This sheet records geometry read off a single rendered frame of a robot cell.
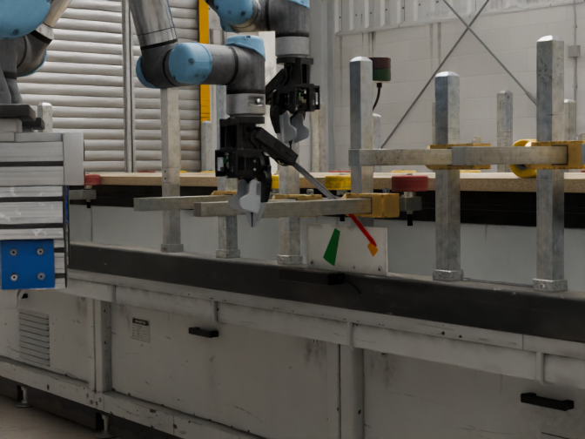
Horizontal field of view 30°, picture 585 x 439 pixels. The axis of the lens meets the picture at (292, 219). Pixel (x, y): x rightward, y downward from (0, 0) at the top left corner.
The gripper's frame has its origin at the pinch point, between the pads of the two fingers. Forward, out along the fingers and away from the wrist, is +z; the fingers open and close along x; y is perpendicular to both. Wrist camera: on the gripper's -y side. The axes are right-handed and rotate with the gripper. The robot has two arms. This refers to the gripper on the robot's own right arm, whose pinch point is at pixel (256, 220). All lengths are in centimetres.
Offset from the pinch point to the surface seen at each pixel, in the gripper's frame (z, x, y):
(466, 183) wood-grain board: -6, 11, -49
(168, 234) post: 8, -79, -30
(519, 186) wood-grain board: -6, 25, -49
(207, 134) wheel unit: -23, -220, -140
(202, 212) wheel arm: -0.8, -23.5, -3.3
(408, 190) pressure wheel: -4.9, 2.5, -39.3
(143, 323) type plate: 41, -134, -55
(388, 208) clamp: -1.3, 4.9, -31.0
